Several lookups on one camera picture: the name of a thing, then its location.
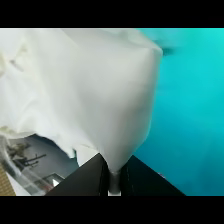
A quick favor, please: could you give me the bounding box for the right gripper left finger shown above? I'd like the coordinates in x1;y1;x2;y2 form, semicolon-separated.
45;152;110;197

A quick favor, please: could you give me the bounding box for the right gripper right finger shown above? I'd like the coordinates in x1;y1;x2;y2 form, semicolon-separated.
119;154;186;197

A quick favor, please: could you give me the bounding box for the white shirt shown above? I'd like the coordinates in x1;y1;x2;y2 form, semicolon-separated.
0;28;164;174

